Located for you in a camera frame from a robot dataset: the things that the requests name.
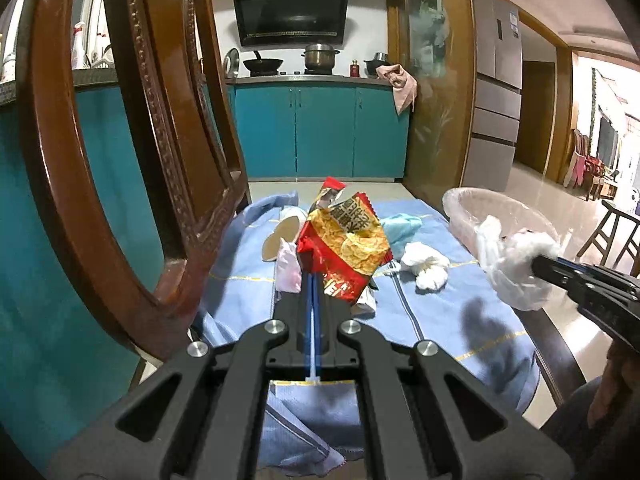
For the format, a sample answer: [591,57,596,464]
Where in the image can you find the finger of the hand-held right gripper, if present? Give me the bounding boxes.
[532,255,640,301]
[550,280,640,353]

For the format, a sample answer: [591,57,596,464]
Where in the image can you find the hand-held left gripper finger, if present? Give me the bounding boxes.
[315,272,576,480]
[45,252,316,480]

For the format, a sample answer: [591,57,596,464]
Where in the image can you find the pink tissue packet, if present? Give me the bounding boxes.
[275,237,303,295]

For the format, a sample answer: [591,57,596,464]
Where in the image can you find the white tissue wad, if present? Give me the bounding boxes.
[507,228,560,262]

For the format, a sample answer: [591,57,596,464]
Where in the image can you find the clear plastic bag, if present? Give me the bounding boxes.
[475,215,553,312]

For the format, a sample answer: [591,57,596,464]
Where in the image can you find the red snack bag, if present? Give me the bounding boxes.
[296,176,393,306]

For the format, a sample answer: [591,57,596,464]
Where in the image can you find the white tissue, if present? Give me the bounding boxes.
[400,241,451,292]

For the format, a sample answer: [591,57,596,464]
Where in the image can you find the light blue face mask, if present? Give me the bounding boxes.
[381,212,423,246]

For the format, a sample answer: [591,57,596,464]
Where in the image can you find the white plastic waste basket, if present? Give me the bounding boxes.
[442,187,561,266]

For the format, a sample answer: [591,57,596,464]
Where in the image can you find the person's right hand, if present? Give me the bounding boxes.
[587,347,640,428]

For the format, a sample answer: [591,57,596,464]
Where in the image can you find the wooden stool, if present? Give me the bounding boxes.
[575,200,640,278]

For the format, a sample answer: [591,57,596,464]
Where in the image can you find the person's dark trouser leg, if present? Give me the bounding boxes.
[542,380,608,443]

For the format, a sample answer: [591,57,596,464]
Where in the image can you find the chairs with pink cloth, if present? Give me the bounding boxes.
[562,129,608,201]

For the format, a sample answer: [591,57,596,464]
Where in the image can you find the blue striped cloth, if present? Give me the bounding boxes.
[192,190,541,480]

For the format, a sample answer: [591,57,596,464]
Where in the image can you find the teal base cabinets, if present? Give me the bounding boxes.
[227,82,411,181]

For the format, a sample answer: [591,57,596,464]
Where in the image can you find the grey refrigerator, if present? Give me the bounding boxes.
[465,0,523,183]

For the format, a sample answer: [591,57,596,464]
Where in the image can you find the wooden framed glass panel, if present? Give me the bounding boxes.
[387,0,476,206]

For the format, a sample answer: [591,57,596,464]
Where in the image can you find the pink hanging cloth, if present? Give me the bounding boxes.
[376,64,418,115]

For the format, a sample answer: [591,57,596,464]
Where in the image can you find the black wok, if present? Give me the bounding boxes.
[242,50,285,75]

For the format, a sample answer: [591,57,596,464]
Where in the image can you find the small black pot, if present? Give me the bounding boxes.
[364,52,393,78]

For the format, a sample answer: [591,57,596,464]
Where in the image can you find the steel cooking pot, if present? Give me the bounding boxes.
[301,43,341,73]

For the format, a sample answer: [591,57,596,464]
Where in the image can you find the teal kitchen counter unit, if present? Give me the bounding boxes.
[0,70,166,471]

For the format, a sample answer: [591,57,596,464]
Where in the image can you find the brown wooden chair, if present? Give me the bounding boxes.
[15,0,251,361]

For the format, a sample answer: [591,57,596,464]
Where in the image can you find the black range hood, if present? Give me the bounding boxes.
[231,0,351,48]

